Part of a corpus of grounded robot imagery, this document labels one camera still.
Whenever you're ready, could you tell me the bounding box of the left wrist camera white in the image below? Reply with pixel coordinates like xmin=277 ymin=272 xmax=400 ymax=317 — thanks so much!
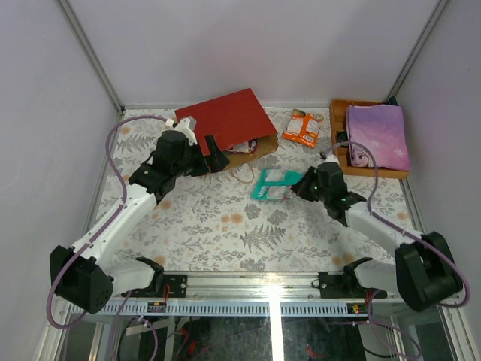
xmin=163 ymin=117 xmax=198 ymax=145

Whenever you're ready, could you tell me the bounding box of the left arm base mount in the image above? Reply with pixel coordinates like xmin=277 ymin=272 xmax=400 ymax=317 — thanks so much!
xmin=121 ymin=256 xmax=188 ymax=299

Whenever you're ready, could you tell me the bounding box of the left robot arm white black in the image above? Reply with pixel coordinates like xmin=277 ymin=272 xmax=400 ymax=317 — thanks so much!
xmin=47 ymin=125 xmax=229 ymax=314

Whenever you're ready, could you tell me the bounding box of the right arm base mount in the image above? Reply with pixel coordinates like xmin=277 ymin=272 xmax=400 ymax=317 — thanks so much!
xmin=311 ymin=257 xmax=376 ymax=301

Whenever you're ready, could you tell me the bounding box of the red brown paper bag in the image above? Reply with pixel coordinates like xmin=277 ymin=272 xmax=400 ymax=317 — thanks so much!
xmin=175 ymin=88 xmax=278 ymax=171

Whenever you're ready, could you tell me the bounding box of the black object in tray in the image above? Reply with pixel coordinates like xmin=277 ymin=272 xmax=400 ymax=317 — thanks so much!
xmin=336 ymin=130 xmax=349 ymax=143

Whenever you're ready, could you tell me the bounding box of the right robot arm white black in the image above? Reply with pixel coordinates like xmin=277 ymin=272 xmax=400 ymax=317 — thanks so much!
xmin=292 ymin=162 xmax=467 ymax=311

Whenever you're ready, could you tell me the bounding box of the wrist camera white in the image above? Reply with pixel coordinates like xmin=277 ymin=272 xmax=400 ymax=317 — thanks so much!
xmin=320 ymin=152 xmax=339 ymax=164
xmin=163 ymin=117 xmax=198 ymax=145

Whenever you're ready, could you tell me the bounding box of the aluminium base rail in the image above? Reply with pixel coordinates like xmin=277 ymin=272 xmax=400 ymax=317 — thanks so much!
xmin=56 ymin=271 xmax=460 ymax=317

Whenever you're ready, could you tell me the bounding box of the orange wooden tray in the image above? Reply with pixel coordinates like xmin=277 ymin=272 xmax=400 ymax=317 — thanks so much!
xmin=329 ymin=99 xmax=409 ymax=180

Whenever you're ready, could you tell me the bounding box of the purple snack packet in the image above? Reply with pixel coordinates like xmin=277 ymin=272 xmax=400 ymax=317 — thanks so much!
xmin=225 ymin=138 xmax=258 ymax=155

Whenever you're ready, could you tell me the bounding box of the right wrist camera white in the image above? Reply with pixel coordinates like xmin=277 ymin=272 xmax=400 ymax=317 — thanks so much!
xmin=320 ymin=152 xmax=339 ymax=164

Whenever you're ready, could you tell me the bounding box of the purple princess cloth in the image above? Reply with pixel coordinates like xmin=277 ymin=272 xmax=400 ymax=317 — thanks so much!
xmin=346 ymin=105 xmax=410 ymax=171

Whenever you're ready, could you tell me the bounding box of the orange snack packet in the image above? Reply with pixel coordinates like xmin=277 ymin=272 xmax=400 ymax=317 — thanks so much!
xmin=282 ymin=109 xmax=324 ymax=149

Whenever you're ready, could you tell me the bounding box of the teal snack packet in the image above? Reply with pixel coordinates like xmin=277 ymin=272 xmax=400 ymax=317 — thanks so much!
xmin=251 ymin=168 xmax=304 ymax=201

